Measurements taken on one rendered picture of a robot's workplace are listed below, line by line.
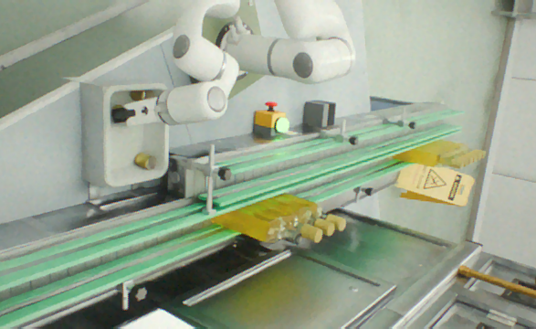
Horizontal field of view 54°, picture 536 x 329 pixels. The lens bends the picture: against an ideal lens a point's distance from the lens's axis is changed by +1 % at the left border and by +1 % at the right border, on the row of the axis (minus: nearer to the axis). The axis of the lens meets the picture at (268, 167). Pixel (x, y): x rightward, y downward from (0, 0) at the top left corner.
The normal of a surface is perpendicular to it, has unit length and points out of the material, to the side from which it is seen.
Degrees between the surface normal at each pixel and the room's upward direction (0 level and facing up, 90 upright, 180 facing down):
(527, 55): 90
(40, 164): 0
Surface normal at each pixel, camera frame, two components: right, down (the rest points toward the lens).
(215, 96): 0.77, -0.04
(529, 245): -0.61, 0.17
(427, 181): -0.28, -0.30
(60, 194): 0.78, 0.22
